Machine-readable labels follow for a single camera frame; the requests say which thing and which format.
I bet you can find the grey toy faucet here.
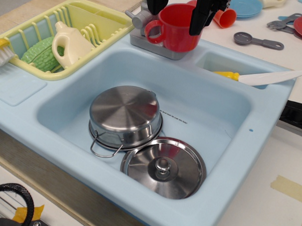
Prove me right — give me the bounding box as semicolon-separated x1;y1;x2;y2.
125;0;188;60

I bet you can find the yellow white dish brush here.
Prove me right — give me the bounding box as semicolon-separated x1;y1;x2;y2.
0;38;15;68

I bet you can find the green toy sponge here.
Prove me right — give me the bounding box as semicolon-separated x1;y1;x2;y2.
21;36;60;72

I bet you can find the blue plastic plate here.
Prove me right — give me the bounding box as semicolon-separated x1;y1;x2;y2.
229;0;263;19

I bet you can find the orange plastic cup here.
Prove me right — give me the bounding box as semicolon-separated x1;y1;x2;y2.
186;0;238;30

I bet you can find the grey toy fork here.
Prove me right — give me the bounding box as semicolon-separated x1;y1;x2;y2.
266;13;302;34

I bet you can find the red plastic mug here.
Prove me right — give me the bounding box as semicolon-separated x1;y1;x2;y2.
144;3;201;53

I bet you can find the yellow tape piece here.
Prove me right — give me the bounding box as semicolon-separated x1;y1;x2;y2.
13;203;45;224

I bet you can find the steel pot upside down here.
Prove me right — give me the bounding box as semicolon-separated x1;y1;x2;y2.
89;85;163;157

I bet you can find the cream toy detergent bottle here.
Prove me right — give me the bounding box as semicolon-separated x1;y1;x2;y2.
52;21;95;68

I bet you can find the steel pot lid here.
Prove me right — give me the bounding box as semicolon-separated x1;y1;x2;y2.
120;137;207;200

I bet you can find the grey toy spoon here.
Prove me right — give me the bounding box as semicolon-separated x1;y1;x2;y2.
233;32;284;51

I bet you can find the white yellow toy knife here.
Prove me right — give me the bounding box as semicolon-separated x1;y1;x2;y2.
214;70;302;87

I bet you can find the light blue toy sink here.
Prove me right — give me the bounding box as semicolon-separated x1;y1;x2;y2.
0;36;294;226

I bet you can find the beige masking tape strip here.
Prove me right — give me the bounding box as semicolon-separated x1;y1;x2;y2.
270;175;302;203

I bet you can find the yellow dish drying rack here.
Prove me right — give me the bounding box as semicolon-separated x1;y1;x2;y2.
0;0;133;81

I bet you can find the black braided cable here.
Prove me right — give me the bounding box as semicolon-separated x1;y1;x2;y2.
0;182;36;226

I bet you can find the cream plastic toy item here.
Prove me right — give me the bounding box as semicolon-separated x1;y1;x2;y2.
260;0;287;8

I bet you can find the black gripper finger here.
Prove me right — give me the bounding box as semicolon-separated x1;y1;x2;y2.
189;0;231;36
146;0;169;15

